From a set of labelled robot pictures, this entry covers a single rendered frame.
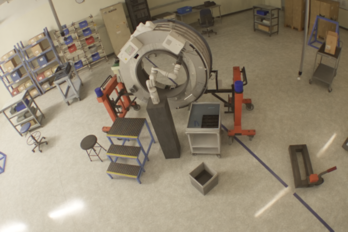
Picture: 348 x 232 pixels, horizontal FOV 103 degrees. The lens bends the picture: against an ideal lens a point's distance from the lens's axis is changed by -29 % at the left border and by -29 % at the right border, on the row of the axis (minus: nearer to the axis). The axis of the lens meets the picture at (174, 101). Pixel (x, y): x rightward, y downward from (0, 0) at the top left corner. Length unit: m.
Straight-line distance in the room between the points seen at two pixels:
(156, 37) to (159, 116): 1.06
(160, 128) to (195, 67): 0.98
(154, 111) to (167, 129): 0.36
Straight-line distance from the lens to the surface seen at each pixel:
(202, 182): 2.87
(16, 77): 7.80
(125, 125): 3.11
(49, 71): 7.46
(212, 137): 2.95
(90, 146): 3.40
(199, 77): 2.81
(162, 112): 2.43
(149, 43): 2.72
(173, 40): 2.48
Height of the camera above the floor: 2.55
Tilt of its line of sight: 37 degrees down
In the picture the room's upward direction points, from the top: 14 degrees counter-clockwise
